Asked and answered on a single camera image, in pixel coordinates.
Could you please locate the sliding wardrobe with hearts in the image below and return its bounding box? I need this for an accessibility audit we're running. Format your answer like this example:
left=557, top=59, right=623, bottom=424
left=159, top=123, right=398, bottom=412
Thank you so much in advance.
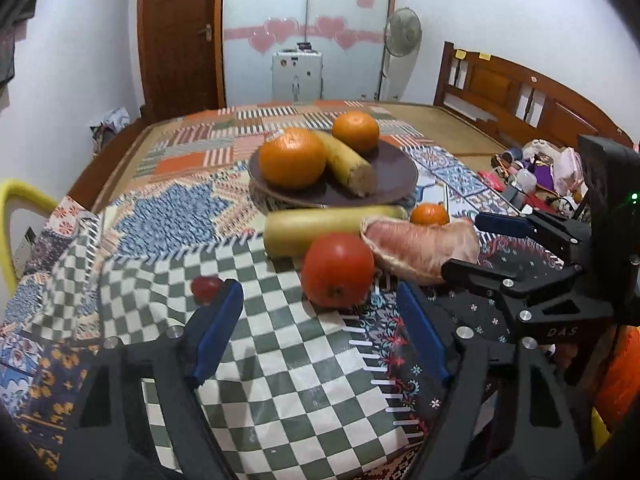
left=222, top=0, right=392, bottom=105

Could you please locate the red tomato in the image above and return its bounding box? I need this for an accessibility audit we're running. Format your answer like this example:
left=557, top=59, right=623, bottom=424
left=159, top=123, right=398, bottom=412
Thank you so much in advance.
left=300, top=233, right=375, bottom=309

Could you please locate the small red grape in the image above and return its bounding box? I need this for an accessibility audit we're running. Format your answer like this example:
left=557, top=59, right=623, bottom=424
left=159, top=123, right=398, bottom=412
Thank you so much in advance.
left=191, top=275, right=224, bottom=306

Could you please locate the patchwork bed quilt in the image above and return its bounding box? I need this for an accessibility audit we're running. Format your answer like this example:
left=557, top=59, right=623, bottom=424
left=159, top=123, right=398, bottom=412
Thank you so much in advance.
left=1, top=101, right=512, bottom=479

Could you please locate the yellow foam tube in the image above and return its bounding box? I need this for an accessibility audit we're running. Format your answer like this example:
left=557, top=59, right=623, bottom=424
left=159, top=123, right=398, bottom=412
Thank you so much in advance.
left=1, top=179, right=58, bottom=300

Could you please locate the dark purple plate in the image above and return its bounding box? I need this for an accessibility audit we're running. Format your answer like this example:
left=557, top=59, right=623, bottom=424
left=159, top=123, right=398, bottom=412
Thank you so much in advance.
left=248, top=140, right=419, bottom=208

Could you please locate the white box appliance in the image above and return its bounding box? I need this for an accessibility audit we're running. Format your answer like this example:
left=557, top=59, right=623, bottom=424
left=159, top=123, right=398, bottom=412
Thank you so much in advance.
left=271, top=42, right=323, bottom=103

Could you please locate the brown wooden door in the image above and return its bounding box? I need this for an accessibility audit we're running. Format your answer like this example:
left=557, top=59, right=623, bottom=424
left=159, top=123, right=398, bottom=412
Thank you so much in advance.
left=137, top=0, right=224, bottom=120

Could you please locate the wooden bed headboard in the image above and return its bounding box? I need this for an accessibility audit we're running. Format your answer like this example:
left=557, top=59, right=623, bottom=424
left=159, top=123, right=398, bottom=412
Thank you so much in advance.
left=434, top=41, right=634, bottom=148

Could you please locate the large orange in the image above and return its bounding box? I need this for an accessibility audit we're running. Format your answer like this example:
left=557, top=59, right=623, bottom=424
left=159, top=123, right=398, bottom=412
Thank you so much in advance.
left=332, top=110, right=380, bottom=154
left=258, top=128, right=326, bottom=190

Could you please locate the standing electric fan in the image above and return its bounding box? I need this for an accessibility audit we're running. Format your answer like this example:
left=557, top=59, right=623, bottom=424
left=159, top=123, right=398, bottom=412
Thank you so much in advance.
left=378, top=6, right=422, bottom=101

